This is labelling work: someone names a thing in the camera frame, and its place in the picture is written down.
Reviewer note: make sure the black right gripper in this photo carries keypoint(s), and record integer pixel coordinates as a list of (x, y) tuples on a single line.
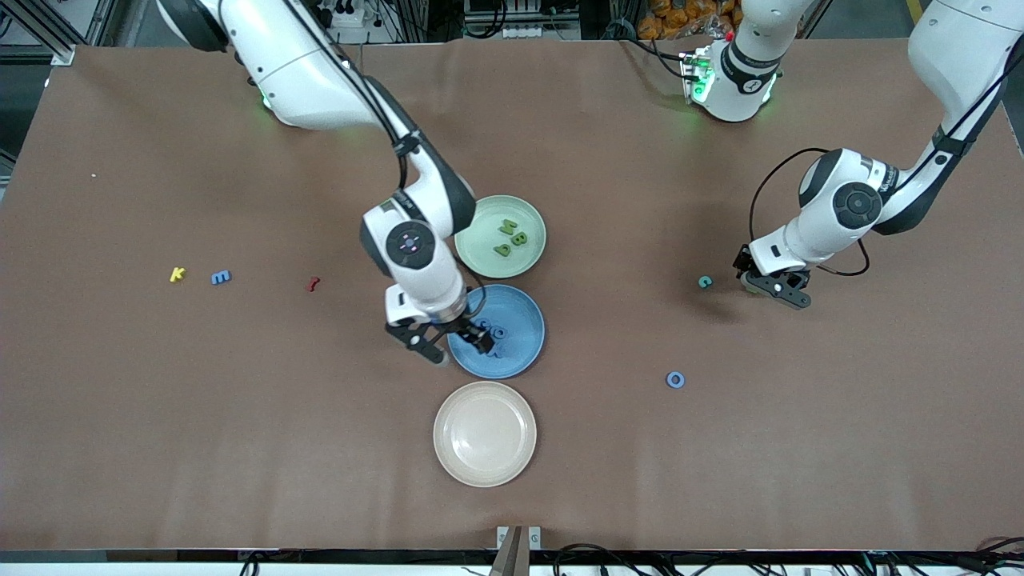
[(466, 327)]

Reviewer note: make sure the green letter P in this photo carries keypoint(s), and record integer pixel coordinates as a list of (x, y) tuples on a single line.
[(502, 250)]

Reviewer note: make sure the green letter B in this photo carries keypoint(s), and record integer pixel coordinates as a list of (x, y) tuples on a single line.
[(520, 238)]

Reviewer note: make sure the blue plate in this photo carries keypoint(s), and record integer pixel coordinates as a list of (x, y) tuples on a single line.
[(520, 352)]

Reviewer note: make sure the blue letter P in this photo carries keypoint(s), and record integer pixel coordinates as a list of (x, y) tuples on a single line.
[(499, 331)]

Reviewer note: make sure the blue letter O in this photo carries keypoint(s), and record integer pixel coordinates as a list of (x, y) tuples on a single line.
[(668, 379)]

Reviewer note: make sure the orange snack bag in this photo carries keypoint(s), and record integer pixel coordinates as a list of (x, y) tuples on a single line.
[(672, 20)]

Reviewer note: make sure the aluminium frame profile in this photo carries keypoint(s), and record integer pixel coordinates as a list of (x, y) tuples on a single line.
[(64, 54)]

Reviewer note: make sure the dark electronics rack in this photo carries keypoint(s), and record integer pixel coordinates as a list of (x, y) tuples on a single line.
[(480, 20)]

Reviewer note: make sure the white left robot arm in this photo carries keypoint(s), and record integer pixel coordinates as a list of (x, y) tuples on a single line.
[(968, 48)]

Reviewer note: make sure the light green plate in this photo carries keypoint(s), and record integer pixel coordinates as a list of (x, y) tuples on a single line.
[(528, 220)]

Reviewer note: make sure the green letter N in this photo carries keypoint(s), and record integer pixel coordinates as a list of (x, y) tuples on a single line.
[(506, 227)]

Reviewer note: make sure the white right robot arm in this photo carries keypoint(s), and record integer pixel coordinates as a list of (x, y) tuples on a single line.
[(280, 56)]

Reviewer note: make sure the beige plate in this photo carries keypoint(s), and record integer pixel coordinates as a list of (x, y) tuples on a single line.
[(485, 434)]

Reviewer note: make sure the blue letter E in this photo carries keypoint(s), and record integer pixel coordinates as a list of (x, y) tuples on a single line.
[(221, 278)]

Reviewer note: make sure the white power strip with plugs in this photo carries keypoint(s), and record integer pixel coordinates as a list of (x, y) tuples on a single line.
[(348, 12)]

